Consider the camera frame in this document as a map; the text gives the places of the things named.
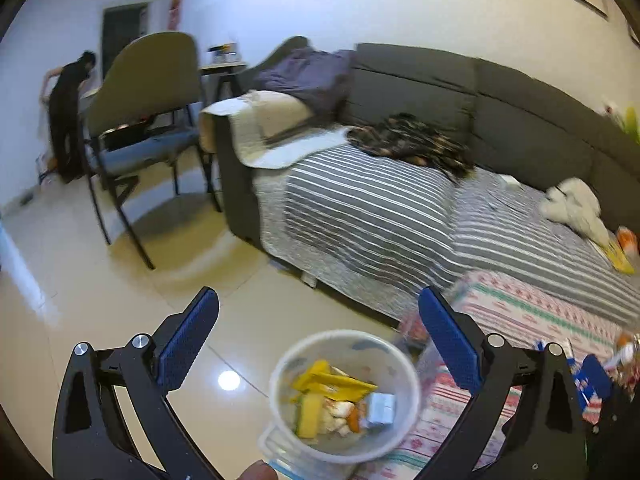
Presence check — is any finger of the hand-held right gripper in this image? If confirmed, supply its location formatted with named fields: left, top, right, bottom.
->
left=570, top=352, right=615, bottom=423

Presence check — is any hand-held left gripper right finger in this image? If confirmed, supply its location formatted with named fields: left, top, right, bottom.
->
left=418, top=286, right=588, bottom=480

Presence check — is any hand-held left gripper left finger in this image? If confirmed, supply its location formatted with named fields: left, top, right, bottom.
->
left=52, top=286, right=226, bottom=480

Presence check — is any clear plastic waste bin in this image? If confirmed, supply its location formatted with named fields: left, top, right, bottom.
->
left=257, top=330, right=421, bottom=466

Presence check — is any small white carton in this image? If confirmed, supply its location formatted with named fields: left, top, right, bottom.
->
left=366, top=391, right=397, bottom=429

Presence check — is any yellow wrapper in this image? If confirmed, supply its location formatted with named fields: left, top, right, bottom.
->
left=291, top=360, right=378, bottom=403

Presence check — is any white paper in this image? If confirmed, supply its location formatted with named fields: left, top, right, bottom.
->
left=320, top=399, right=352, bottom=437

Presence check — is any yellow sponge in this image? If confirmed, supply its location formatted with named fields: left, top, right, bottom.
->
left=296, top=392, right=324, bottom=439

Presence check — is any patterned tablecloth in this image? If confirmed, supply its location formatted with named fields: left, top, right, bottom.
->
left=365, top=270, right=640, bottom=480

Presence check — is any orange snack bag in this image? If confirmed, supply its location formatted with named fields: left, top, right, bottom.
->
left=615, top=226, right=640, bottom=257

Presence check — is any grey striped blanket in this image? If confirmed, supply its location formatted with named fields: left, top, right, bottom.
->
left=252, top=132, right=640, bottom=333

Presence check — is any white plush dog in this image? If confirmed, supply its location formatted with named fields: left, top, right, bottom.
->
left=542, top=177, right=612, bottom=247

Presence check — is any dark plaid shirt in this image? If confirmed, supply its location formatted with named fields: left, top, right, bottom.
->
left=346, top=112, right=476, bottom=182

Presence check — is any cream quilted throw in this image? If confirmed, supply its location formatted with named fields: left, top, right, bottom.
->
left=199, top=90, right=352, bottom=170

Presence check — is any grey fabric sofa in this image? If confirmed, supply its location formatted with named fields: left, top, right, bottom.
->
left=215, top=42, right=640, bottom=261

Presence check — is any yellow green corn plush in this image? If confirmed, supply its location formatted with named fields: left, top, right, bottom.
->
left=617, top=104, right=640, bottom=144

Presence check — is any small side table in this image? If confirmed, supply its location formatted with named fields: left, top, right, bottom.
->
left=199, top=44, right=249, bottom=111

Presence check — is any beige folding chair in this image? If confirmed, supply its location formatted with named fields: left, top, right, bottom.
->
left=80, top=31, right=224, bottom=271

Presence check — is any purple cloth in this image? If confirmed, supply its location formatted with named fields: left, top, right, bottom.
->
left=255, top=47, right=357, bottom=117

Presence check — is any dark door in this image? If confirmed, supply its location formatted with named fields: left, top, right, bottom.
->
left=102, top=2, right=151, bottom=83

